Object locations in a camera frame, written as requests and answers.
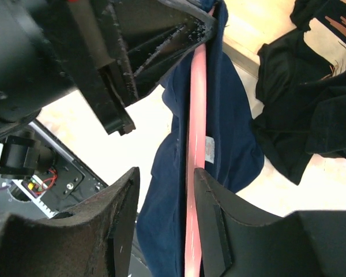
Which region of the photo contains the pink hanger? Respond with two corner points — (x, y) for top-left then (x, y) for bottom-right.
(184, 43), (207, 276)

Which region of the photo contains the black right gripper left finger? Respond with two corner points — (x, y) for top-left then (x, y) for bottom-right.
(0, 167), (140, 276)

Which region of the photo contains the navy blue t shirt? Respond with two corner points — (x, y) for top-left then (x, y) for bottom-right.
(136, 1), (264, 276)

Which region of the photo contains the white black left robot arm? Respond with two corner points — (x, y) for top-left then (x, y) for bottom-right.
(0, 1), (217, 179)

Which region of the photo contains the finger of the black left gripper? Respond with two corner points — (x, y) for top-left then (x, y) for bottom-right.
(112, 1), (217, 100)

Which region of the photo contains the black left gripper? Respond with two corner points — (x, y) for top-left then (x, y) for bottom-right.
(0, 0), (137, 142)

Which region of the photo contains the black printed t shirt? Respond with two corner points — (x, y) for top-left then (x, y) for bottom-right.
(252, 1), (346, 184)

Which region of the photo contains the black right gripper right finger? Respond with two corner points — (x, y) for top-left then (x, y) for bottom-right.
(194, 169), (346, 276)

